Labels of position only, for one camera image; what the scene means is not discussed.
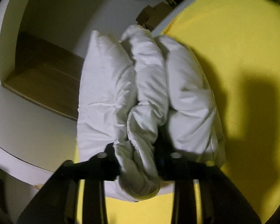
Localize white puffer jacket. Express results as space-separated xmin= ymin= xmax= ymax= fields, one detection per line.
xmin=77 ymin=25 xmax=225 ymax=202

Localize wooden wardrobe door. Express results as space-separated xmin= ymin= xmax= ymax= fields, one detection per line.
xmin=3 ymin=32 xmax=84 ymax=121

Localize yellow table cloth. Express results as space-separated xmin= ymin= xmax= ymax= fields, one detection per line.
xmin=73 ymin=0 xmax=280 ymax=224

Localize brown cardboard boxes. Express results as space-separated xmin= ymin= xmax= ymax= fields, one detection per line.
xmin=136 ymin=2 xmax=173 ymax=31

